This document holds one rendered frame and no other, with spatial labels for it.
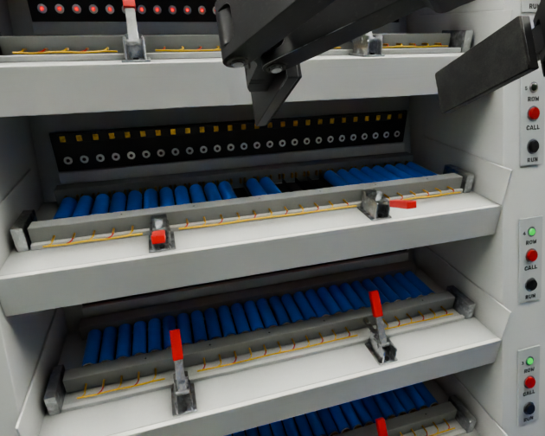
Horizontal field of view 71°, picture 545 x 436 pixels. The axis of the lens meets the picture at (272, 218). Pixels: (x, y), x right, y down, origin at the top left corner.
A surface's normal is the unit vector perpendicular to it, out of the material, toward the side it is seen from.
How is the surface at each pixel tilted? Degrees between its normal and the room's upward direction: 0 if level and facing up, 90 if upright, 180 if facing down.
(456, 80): 90
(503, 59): 90
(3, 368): 90
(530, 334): 90
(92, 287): 108
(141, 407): 18
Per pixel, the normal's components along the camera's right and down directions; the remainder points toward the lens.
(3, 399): 0.26, 0.12
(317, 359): 0.00, -0.90
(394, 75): 0.28, 0.42
